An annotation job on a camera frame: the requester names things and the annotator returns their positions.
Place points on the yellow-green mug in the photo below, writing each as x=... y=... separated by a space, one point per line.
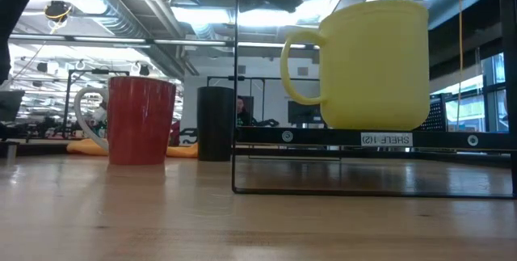
x=375 y=71

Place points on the tall black cup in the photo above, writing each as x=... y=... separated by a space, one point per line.
x=214 y=123

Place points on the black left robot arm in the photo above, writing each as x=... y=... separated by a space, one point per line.
x=16 y=2

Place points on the white shelf label sticker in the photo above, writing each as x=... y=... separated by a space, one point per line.
x=387 y=139

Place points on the long ceiling light strip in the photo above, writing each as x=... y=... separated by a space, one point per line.
x=190 y=42

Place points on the person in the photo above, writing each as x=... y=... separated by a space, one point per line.
x=242 y=109

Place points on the black computer monitor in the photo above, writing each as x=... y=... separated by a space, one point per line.
x=305 y=115

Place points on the black white bag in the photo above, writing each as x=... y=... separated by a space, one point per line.
x=189 y=136

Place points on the black perforated crate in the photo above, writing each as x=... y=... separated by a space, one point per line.
x=441 y=115

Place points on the office window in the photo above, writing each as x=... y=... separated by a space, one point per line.
x=470 y=111

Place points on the orange plate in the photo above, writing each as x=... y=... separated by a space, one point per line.
x=87 y=148

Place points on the corrugated silver air duct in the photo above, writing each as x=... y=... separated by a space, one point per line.
x=101 y=6

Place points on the black table frame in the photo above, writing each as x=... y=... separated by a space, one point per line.
x=40 y=150

